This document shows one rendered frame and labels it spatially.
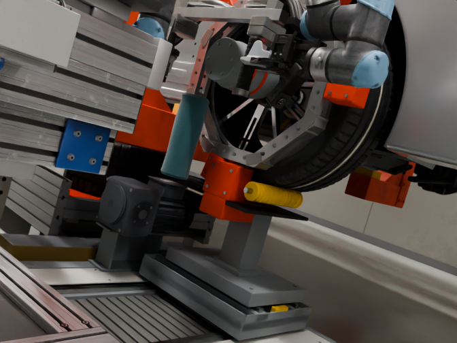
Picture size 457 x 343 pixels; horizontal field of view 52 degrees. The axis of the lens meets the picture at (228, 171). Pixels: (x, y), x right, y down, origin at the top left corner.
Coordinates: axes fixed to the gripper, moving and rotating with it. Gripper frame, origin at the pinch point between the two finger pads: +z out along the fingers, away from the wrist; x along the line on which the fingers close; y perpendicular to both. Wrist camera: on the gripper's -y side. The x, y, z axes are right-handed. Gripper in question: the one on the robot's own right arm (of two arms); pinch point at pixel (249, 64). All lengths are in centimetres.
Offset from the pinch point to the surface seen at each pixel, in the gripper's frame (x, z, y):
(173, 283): -23, 26, -70
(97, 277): -7, 45, -75
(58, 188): -1, 74, -53
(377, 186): -228, 62, -20
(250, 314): -25, -5, -66
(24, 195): -1, 97, -63
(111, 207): -8, 49, -52
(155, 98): -24, 64, -12
